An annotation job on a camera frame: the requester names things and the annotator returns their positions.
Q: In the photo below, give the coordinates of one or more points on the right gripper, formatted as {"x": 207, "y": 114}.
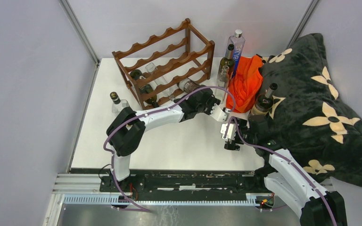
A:
{"x": 232, "y": 146}

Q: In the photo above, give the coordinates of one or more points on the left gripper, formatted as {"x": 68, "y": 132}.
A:
{"x": 212, "y": 100}

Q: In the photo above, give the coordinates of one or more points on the small clear glass bottle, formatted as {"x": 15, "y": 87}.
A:
{"x": 222, "y": 81}

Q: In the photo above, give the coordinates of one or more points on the dark wine bottle silver neck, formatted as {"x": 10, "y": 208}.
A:
{"x": 228, "y": 60}

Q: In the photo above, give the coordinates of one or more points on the dark wine bottle brown label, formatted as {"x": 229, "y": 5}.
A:
{"x": 264, "y": 102}

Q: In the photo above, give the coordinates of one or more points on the tall clear glass bottle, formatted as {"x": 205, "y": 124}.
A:
{"x": 151, "y": 68}

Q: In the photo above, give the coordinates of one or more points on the blue square glass bottle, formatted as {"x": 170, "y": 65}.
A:
{"x": 238, "y": 41}

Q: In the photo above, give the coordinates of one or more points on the dark green wine bottle labelled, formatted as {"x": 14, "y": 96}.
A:
{"x": 145, "y": 89}

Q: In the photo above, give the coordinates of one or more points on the clear square bottle black cap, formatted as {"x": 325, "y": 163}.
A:
{"x": 118, "y": 104}

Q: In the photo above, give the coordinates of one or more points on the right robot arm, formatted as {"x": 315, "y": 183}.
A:
{"x": 312, "y": 203}

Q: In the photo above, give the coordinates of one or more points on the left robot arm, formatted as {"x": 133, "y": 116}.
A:
{"x": 126, "y": 131}

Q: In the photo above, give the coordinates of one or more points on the brown wooden wine rack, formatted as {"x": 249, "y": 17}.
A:
{"x": 193, "y": 54}

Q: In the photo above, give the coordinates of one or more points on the orange cloth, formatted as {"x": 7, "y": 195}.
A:
{"x": 246, "y": 83}

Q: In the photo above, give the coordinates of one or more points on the black floral blanket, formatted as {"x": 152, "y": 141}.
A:
{"x": 308, "y": 116}

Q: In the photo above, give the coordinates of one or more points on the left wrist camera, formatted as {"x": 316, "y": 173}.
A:
{"x": 220, "y": 114}

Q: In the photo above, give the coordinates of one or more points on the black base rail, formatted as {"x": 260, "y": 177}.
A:
{"x": 189, "y": 186}

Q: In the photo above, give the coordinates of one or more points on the left aluminium corner post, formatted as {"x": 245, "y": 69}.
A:
{"x": 79, "y": 30}

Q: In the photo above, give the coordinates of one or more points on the aluminium corner post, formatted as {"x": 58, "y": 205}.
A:
{"x": 303, "y": 21}
{"x": 79, "y": 30}

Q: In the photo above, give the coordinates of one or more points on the right aluminium corner post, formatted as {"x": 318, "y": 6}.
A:
{"x": 303, "y": 21}

